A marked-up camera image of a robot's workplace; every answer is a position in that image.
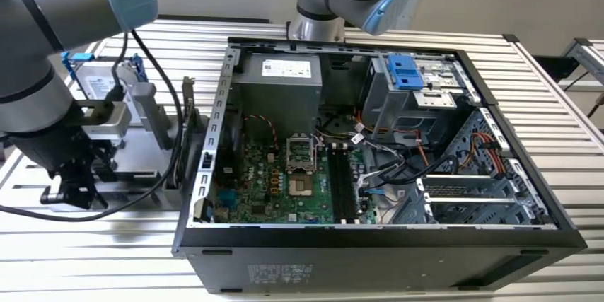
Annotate black RAM slot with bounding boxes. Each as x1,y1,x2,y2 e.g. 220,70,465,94
324,141,341,226
341,141,361,226
335,141,353,226
329,141,347,226

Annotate grey parts rack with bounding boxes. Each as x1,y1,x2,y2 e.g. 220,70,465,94
47,82,212,214

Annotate hard disk in blue carrier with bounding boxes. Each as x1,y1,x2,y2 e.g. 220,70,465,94
60,52,151,105

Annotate grey power supply unit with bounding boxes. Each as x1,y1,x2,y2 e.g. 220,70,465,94
233,52,324,140

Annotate metal socket cover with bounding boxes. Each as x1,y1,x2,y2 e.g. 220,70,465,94
285,132,316,175

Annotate green motherboard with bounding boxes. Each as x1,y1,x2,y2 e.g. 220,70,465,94
211,135,379,226

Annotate CPU socket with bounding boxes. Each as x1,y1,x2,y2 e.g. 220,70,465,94
287,173,316,198

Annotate black PC case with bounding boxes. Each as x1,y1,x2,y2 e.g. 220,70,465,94
169,35,589,295

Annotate metal drive cage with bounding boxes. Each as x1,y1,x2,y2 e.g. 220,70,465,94
361,52,476,140

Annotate blue drive bay latch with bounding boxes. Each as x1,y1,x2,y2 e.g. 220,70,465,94
385,53,421,91

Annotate metal disk bay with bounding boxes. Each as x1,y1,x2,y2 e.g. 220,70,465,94
393,170,544,227

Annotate metal side table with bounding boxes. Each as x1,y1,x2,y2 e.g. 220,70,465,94
559,37,604,91

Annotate grey camera box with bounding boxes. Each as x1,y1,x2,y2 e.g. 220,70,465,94
69,100,132,141

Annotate thin black camera cable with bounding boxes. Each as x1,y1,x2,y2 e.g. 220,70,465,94
104,29,131,103

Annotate graphics card with bracket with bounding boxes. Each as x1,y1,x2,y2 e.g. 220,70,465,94
161,75,200,190

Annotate red black twisted wire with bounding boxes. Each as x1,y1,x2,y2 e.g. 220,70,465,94
241,114,280,150

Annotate white wire bundle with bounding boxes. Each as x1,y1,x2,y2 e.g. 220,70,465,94
357,160,408,190

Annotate orange wire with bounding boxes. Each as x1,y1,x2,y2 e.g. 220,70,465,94
356,112,431,168

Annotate black data cable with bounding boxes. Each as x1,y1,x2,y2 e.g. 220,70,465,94
369,142,457,185

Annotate orange yellow power wires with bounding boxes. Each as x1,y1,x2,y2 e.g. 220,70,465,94
469,131,513,180

